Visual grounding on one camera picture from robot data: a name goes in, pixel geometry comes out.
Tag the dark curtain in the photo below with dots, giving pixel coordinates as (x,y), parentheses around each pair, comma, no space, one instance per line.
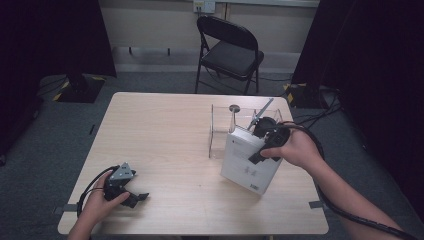
(50,36)
(376,66)

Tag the clear acrylic book holder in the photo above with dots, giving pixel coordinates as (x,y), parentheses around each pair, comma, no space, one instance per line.
(220,133)

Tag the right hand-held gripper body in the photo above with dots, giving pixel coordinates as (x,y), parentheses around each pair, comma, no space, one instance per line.
(275,135)

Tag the person's right hand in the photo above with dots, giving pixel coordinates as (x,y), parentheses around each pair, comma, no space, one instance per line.
(300,150)

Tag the grey tape strip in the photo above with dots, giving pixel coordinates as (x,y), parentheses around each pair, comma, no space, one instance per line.
(66,208)
(316,204)

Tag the black floor tape strip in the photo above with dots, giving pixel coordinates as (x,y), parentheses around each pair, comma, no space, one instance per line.
(92,129)

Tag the black stand base yellow tape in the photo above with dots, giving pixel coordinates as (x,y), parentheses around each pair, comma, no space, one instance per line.
(80,90)
(301,95)

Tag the black folding chair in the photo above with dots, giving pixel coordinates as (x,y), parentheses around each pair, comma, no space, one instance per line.
(230,58)

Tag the person's left hand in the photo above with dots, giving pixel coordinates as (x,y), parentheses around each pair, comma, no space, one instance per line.
(100,206)

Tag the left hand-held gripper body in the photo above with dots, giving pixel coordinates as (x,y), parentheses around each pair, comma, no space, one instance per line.
(118,181)

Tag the white book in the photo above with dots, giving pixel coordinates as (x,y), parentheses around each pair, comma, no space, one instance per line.
(243,166)

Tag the white wall outlet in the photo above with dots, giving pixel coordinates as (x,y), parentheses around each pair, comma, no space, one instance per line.
(204,6)

